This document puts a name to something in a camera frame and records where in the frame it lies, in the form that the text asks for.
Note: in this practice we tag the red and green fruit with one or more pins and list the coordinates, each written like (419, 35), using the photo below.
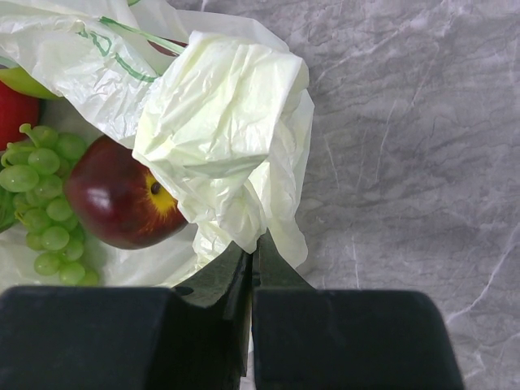
(21, 103)

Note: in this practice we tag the dark red apple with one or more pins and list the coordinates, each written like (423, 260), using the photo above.
(118, 200)

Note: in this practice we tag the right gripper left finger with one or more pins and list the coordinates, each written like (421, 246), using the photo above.
(192, 336)

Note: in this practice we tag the green plastic bag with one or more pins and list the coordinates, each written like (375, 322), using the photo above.
(215, 106)

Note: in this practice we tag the green grape bunch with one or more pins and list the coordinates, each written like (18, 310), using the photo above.
(33, 173)

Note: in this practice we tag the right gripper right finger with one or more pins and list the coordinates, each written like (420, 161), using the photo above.
(308, 338)

